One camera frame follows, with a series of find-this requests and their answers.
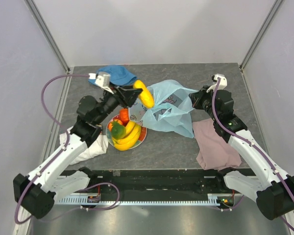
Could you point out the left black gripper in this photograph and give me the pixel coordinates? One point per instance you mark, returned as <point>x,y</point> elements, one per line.
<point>126,95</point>

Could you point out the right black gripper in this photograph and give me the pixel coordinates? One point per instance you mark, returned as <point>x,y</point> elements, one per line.
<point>197,97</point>

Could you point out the yellow lemon fruit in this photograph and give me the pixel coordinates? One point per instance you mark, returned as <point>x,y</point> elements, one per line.
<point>145,96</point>

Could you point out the orange persimmon fruit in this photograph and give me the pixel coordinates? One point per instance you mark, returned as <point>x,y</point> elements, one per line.
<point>124,115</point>

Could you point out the light blue plastic bag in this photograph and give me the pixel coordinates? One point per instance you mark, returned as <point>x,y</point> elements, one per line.
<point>171,110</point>

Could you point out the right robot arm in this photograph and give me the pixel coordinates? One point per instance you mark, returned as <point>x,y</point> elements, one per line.
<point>273,190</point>

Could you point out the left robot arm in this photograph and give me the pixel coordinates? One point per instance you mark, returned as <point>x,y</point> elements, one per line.
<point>37,191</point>

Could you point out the blue bucket hat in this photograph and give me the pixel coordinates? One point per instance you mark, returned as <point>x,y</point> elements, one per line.
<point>119,75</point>

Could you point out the yellow banana bunch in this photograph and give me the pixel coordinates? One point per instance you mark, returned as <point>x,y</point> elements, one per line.
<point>132,133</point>

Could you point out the round fruit plate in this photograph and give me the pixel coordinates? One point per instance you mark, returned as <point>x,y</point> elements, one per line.
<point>138,142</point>

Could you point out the pink folded cloth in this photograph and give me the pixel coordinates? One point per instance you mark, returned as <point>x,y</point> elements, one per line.
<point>214,152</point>

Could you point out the white printed t-shirt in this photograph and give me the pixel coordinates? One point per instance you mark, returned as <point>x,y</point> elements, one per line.
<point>98,147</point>

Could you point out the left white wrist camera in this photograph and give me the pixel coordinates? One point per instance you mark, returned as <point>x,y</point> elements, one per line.
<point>101,79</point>

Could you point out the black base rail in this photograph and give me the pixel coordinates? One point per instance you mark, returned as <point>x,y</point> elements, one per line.
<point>193,180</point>

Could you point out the white slotted cable duct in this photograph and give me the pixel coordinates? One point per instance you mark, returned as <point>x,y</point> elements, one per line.
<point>90,200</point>

